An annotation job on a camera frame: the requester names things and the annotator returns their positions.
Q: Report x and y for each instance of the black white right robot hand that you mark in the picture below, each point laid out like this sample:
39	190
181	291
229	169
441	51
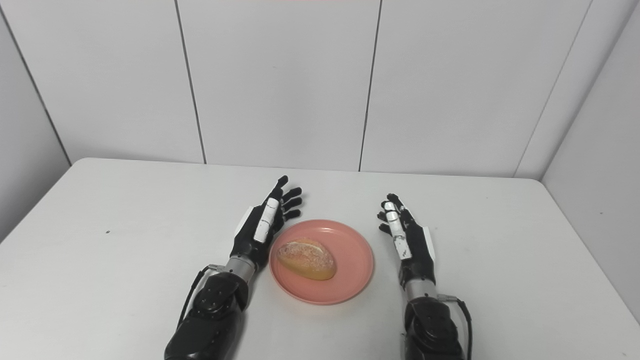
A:
417	255

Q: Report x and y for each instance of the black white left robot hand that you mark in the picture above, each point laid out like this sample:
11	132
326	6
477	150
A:
250	240

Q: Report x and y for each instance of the golden bread roll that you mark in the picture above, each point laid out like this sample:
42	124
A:
307	260

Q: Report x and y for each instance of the pink round plate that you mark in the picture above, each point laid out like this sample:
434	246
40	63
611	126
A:
352	260

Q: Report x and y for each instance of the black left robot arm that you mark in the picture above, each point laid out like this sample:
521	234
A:
215	315

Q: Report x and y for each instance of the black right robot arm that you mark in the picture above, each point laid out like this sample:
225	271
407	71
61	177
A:
430	330

